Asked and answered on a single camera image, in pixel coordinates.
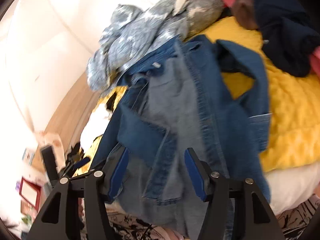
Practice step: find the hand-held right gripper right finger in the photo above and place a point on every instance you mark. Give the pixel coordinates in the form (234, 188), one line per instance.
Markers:
(195, 175)

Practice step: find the red framed board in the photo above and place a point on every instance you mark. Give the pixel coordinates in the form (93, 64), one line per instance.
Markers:
(28, 192)

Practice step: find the white bed sheet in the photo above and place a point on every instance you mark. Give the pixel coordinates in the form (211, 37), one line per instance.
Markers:
(287, 187)

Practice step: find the white garment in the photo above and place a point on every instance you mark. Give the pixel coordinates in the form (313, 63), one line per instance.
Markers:
(97, 125)

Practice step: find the wooden headboard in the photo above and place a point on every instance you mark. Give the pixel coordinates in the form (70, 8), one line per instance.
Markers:
(75, 100)

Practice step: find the blue wall picture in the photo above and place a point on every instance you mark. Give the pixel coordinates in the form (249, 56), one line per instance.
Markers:
(27, 155)

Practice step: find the black white patterned pants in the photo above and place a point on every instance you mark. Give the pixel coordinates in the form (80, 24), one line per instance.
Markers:
(297, 217)

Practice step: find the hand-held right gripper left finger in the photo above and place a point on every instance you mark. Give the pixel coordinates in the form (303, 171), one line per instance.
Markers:
(118, 172)

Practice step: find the blue denim shirt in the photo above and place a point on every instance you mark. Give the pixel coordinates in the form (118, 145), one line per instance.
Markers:
(180, 105)

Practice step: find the navy garment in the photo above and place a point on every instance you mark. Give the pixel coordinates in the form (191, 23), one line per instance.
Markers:
(282, 17)

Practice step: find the grey floral duvet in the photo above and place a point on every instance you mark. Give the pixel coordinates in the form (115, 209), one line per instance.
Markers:
(130, 42)

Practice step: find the brown garment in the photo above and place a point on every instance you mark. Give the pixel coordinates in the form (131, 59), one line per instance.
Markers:
(246, 12)

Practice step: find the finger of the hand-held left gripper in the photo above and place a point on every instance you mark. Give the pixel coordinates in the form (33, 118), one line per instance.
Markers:
(80, 164)

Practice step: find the cartoon printed net curtain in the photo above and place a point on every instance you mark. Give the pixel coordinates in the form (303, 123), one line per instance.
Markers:
(51, 140)

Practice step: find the yellow dotted blanket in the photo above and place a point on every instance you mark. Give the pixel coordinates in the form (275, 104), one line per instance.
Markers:
(287, 117)

